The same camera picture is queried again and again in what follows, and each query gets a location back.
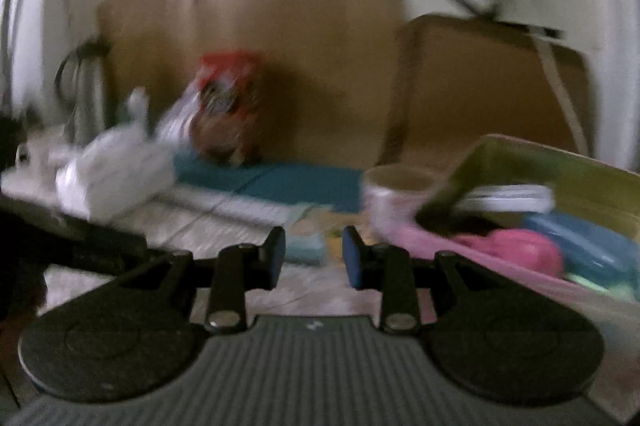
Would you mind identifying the white plastic bag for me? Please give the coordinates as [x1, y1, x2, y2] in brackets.
[1, 86, 177, 222]

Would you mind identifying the pink and yellow storage box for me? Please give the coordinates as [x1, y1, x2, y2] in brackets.
[392, 135, 639, 420]

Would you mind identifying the teal striped cloth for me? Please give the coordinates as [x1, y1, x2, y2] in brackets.
[174, 153, 362, 213]

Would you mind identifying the light blue soft pouch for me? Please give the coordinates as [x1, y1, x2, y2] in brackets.
[521, 211, 639, 289]

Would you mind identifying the white wipes pack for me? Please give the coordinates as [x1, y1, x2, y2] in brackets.
[454, 184, 555, 213]

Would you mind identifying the white mug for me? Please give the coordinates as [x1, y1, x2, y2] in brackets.
[360, 164, 442, 239]

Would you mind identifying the small brown cardboard box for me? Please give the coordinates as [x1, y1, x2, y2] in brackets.
[378, 14, 596, 170]

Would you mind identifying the large brown cardboard board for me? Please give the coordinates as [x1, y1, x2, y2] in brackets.
[96, 0, 404, 169]

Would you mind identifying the patterned beige tablecloth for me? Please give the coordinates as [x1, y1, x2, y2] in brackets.
[40, 195, 381, 319]

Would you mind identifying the red snack bag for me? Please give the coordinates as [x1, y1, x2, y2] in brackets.
[190, 50, 264, 167]

